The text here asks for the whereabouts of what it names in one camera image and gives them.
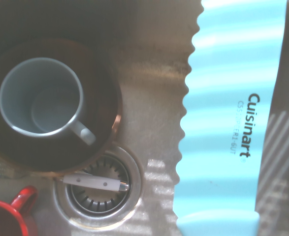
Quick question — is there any metal sink drain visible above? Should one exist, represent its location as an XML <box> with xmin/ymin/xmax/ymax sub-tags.
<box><xmin>52</xmin><ymin>145</ymin><xmax>143</xmax><ymax>228</ymax></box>

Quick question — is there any brown wooden bowl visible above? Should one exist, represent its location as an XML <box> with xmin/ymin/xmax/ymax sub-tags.
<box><xmin>0</xmin><ymin>38</ymin><xmax>124</xmax><ymax>173</ymax></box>

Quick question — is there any grey ceramic mug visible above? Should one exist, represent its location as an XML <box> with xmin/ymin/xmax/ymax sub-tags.
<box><xmin>0</xmin><ymin>57</ymin><xmax>97</xmax><ymax>146</ymax></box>

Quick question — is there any red mug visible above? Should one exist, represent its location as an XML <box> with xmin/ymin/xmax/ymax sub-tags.
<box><xmin>0</xmin><ymin>185</ymin><xmax>39</xmax><ymax>236</ymax></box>

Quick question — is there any white-handled utensil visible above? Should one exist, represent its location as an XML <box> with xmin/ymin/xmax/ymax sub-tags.
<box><xmin>62</xmin><ymin>173</ymin><xmax>130</xmax><ymax>193</ymax></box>

